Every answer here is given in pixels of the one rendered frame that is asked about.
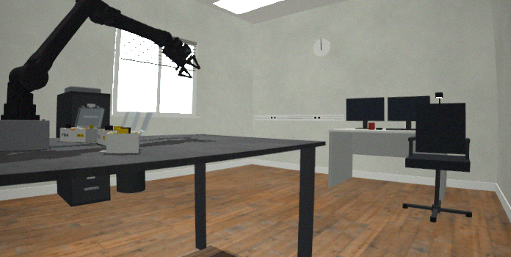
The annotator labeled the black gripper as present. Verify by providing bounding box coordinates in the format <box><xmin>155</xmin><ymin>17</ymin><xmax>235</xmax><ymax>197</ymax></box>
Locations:
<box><xmin>170</xmin><ymin>51</ymin><xmax>200</xmax><ymax>79</ymax></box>

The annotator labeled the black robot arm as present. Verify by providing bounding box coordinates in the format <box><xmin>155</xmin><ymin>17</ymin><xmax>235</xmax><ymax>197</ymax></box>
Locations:
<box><xmin>1</xmin><ymin>0</ymin><xmax>192</xmax><ymax>120</ymax></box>

